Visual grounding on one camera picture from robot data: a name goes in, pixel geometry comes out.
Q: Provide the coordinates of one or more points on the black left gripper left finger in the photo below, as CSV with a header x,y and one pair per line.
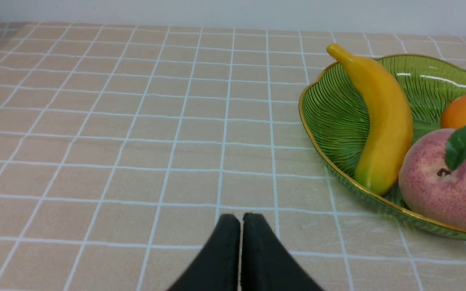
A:
x,y
215,268

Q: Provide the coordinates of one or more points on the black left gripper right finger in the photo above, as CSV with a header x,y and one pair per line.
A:
x,y
266,265

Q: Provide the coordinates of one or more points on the yellow banana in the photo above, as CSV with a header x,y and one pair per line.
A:
x,y
390,120

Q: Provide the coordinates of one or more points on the green leaf-shaped glass plate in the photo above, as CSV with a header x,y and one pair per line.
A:
x,y
337,123

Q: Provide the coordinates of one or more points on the pink peach with leaf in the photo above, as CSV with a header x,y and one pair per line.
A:
x,y
432,180

